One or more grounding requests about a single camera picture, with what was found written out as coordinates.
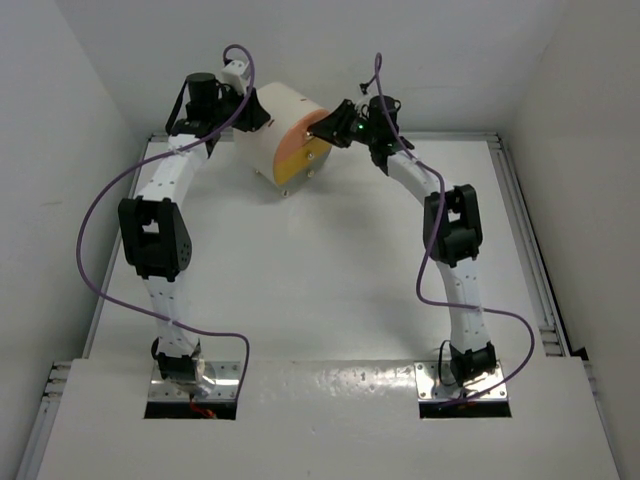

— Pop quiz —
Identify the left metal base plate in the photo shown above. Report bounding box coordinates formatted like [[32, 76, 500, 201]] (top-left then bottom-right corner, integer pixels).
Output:
[[147, 360, 242, 403]]

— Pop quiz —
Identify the white round drawer cabinet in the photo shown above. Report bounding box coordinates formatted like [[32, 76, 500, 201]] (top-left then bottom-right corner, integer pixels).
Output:
[[233, 82, 332, 197]]

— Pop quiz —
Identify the metal base plate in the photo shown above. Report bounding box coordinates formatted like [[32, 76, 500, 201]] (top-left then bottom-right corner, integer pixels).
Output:
[[147, 360, 242, 403], [414, 360, 509, 404]]

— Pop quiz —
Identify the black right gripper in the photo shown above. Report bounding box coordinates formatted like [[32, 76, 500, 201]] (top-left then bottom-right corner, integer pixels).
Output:
[[309, 100, 377, 149]]

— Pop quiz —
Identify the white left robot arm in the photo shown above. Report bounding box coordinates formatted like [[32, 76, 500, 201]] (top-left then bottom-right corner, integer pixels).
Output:
[[118, 72, 271, 385]]

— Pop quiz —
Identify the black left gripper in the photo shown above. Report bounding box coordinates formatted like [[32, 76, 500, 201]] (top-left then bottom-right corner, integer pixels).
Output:
[[211, 82, 271, 134]]

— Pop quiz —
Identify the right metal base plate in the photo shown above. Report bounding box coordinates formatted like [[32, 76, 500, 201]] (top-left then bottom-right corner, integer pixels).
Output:
[[414, 360, 509, 404]]

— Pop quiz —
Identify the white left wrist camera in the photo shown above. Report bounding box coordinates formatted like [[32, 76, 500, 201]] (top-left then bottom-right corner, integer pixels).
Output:
[[221, 60, 250, 95]]

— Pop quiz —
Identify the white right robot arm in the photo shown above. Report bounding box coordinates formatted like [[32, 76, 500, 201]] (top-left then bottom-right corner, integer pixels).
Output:
[[307, 96, 497, 386]]

